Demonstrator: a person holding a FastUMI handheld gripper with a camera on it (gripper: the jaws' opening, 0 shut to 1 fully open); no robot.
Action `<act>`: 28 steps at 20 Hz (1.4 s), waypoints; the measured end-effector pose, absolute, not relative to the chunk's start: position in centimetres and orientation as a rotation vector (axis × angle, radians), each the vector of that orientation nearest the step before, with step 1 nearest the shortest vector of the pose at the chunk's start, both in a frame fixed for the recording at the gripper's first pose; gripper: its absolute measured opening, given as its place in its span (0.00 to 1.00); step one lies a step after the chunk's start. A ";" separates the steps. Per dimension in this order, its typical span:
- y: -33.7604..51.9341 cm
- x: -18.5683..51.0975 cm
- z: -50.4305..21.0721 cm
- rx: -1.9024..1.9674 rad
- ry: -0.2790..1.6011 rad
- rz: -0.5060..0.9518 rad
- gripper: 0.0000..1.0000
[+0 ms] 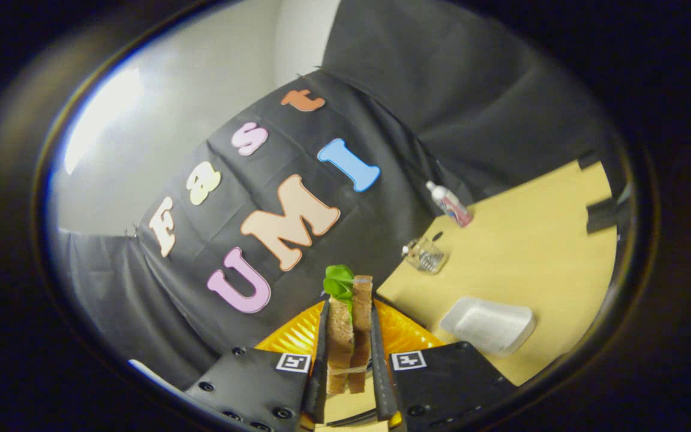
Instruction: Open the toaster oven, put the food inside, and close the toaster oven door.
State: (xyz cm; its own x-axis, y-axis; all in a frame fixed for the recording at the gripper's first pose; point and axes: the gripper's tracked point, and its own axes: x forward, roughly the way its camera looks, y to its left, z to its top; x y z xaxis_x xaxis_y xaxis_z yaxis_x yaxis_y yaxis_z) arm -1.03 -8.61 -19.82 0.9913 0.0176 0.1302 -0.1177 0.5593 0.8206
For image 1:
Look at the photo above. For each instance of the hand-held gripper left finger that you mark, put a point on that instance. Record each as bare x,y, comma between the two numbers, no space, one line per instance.
320,360

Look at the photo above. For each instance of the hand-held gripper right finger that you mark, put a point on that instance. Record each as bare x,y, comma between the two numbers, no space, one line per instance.
379,366

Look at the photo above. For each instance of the sandwich with lettuce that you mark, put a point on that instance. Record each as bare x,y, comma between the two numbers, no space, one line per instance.
341,336

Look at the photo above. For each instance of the white rectangular tray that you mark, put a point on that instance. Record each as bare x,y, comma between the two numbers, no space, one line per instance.
489,327

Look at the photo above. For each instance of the silver pink spray bottle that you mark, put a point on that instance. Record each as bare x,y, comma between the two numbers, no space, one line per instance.
450,205

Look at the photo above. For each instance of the black tape strip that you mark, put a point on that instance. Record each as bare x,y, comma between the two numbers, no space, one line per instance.
602,216
590,159

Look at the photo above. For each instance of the black backdrop cloth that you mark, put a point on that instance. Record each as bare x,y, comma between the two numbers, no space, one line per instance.
417,90

